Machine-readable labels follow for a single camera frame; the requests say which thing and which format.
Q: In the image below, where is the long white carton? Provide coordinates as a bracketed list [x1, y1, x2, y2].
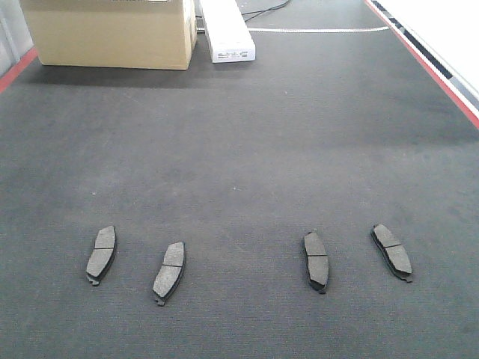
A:
[199, 0, 256, 64]

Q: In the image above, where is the cardboard box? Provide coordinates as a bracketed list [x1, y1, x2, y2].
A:
[20, 1, 197, 70]

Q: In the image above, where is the brake pad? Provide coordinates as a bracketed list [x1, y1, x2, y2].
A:
[153, 242, 186, 307]
[371, 224, 413, 283]
[302, 229, 329, 295]
[85, 225, 117, 286]

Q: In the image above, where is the dark conveyor belt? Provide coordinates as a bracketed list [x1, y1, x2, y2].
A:
[1, 1, 478, 358]

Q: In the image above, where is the red conveyor side rail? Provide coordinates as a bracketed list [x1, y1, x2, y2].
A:
[365, 1, 478, 129]

